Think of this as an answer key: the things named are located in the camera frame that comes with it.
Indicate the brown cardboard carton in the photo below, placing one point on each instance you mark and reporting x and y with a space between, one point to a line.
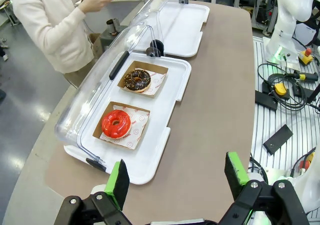
96 46

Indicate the person in cream cardigan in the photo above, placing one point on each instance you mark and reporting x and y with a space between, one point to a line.
37 22

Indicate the white display tray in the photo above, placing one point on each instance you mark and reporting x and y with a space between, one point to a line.
160 110
182 22

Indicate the white printed paper liner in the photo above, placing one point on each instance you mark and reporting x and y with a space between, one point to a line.
157 80
138 125

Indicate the clear plastic tray lid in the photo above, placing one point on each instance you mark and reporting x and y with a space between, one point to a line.
150 17
82 97

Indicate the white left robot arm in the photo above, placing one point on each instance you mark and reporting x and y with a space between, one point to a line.
307 190

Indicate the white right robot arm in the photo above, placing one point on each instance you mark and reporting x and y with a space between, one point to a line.
285 15

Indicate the yellow emergency stop button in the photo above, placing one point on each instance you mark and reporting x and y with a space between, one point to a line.
310 157
305 58

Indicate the chocolate sprinkled donut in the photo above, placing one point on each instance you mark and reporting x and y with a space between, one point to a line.
130 82

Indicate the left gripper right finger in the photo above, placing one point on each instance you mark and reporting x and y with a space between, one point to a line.
235 172

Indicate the person's right forearm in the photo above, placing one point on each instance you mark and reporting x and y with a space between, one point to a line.
70 17

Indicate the red glazed donut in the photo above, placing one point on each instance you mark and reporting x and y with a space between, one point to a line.
107 127

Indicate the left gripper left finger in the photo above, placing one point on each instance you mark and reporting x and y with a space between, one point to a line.
120 185

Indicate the black flat plate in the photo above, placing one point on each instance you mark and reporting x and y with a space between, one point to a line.
300 92
266 101
277 140

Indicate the yellow black pendant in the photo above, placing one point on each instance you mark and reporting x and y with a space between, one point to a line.
280 88

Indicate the cardboard donut box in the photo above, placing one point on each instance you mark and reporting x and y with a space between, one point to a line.
96 134
146 64

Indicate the person's right hand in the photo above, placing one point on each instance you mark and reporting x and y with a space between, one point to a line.
93 2

